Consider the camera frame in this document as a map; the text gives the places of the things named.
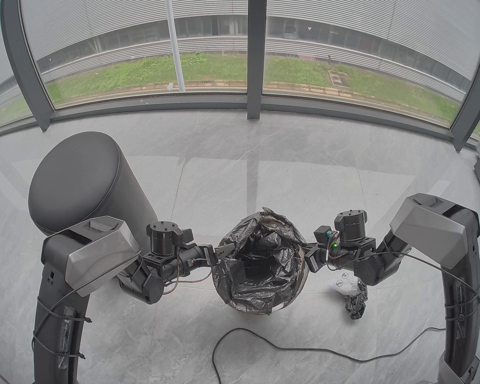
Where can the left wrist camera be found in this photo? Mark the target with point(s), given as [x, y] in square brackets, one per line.
[187, 236]

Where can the clear printed wrapper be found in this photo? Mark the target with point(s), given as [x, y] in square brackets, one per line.
[343, 287]

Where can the crumpled black plastic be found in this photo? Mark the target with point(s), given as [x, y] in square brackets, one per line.
[356, 303]

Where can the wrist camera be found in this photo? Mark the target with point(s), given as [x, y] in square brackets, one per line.
[322, 234]
[187, 236]

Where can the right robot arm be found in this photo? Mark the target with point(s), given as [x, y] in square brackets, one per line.
[427, 225]

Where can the black plastic bag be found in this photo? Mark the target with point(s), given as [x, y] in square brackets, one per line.
[258, 292]

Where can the dark grey round chair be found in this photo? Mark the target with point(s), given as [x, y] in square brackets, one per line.
[75, 180]

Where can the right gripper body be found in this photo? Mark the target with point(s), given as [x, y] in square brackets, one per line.
[318, 258]

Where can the window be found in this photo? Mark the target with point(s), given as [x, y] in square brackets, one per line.
[257, 56]

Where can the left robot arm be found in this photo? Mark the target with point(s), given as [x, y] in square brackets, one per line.
[97, 251]

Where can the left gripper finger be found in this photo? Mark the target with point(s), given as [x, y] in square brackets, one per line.
[224, 250]

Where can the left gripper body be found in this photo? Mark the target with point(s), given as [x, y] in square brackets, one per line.
[195, 258]

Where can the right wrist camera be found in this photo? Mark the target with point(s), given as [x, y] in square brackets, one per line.
[322, 234]

